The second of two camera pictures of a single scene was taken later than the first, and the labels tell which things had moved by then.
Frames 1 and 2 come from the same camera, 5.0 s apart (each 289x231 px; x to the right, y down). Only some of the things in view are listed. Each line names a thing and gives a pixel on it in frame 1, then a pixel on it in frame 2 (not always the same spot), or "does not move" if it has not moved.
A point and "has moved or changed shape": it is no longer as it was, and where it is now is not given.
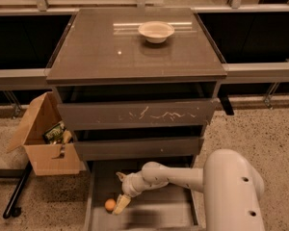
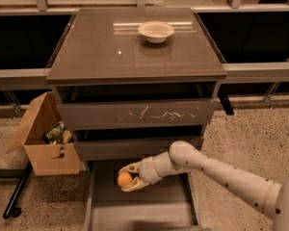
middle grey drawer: (129, 147) does not move
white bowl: (156, 32) does not move
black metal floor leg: (11, 210) does not move
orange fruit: (110, 204) has moved or changed shape
